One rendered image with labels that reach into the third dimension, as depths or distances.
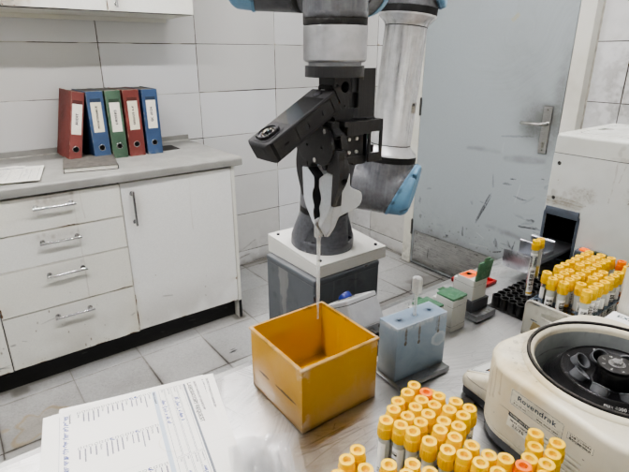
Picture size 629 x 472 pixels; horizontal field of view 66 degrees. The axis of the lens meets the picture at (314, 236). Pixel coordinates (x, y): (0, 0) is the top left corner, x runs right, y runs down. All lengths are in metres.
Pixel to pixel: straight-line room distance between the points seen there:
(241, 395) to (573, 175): 0.88
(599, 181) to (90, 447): 1.08
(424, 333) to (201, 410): 0.34
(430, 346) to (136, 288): 1.81
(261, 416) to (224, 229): 1.83
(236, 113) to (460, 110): 1.32
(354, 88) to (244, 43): 2.53
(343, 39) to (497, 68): 2.30
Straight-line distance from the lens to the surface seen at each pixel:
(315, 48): 0.58
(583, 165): 1.24
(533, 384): 0.63
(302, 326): 0.77
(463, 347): 0.89
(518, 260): 1.16
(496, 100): 2.84
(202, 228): 2.43
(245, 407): 0.74
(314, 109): 0.57
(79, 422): 0.75
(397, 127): 1.04
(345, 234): 1.14
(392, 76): 1.04
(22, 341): 2.38
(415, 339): 0.75
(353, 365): 0.69
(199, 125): 3.01
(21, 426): 2.31
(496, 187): 2.88
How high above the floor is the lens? 1.34
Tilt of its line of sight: 20 degrees down
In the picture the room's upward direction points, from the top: straight up
